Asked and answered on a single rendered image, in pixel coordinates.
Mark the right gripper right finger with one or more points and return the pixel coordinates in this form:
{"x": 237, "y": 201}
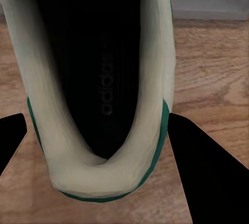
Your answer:
{"x": 216, "y": 185}

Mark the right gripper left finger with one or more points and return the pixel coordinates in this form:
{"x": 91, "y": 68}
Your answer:
{"x": 12, "y": 131}

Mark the gym shoe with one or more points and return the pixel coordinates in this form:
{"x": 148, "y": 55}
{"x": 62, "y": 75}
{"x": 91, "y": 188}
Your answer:
{"x": 99, "y": 79}

